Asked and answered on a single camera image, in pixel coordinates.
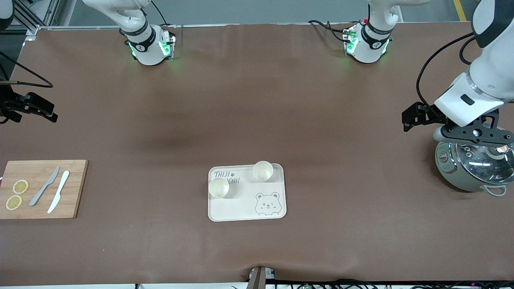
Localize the white IKEA cup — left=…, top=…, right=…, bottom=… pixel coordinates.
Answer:
left=209, top=177, right=230, bottom=198
left=253, top=161, right=274, bottom=181

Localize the grey-green electric pot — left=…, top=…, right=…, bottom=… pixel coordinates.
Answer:
left=435, top=138, right=514, bottom=197

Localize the glass pot lid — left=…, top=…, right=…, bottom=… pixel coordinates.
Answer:
left=454, top=141, right=514, bottom=187

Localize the grey plastic knife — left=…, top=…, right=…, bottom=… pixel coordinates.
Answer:
left=29, top=167, right=60, bottom=207

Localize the white plastic knife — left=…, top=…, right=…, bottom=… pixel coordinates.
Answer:
left=47, top=171, right=70, bottom=214

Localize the bamboo cutting board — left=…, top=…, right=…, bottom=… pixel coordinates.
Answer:
left=0, top=160, right=89, bottom=220

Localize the beige bear print tray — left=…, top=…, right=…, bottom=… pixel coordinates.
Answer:
left=208, top=163, right=287, bottom=222

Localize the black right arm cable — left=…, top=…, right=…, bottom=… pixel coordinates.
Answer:
left=0, top=51, right=54, bottom=88

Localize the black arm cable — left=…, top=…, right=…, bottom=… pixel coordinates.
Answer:
left=416, top=32, right=479, bottom=118
left=0, top=51, right=54, bottom=88

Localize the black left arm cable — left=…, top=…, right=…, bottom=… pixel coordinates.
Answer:
left=416, top=32, right=479, bottom=118

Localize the aluminium frame profile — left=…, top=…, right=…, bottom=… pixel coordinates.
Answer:
left=7, top=0, right=61, bottom=35

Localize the black left base cable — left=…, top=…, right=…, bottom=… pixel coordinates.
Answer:
left=307, top=20, right=351, bottom=43

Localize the black base cable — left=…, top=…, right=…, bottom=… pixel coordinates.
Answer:
left=150, top=0, right=169, bottom=27
left=307, top=20, right=351, bottom=43

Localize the black right base cable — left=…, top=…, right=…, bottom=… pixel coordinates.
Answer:
left=150, top=0, right=169, bottom=27

